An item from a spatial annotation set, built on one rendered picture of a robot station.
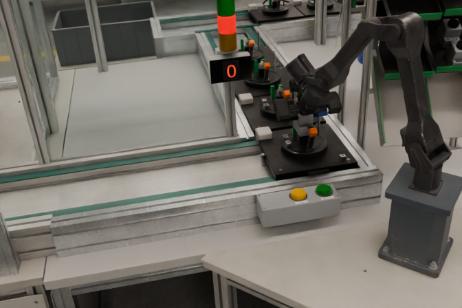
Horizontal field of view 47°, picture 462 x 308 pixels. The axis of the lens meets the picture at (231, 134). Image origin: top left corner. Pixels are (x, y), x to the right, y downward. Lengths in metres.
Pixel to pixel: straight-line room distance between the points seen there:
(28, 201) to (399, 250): 1.01
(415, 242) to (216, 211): 0.50
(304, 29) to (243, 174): 1.32
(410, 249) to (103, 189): 0.85
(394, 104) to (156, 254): 0.80
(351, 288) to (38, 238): 0.79
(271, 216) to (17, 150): 1.01
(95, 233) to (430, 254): 0.83
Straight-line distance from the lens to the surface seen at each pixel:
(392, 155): 1.79
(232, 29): 1.48
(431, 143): 1.24
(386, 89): 1.63
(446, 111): 1.68
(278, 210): 1.37
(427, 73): 1.53
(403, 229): 1.32
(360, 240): 1.44
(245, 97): 1.85
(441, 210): 1.25
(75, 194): 1.59
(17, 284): 1.47
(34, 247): 1.48
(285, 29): 2.70
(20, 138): 2.09
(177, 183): 1.55
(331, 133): 1.66
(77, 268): 1.43
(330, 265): 1.36
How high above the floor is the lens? 1.79
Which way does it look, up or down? 30 degrees down
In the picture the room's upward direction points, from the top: 3 degrees counter-clockwise
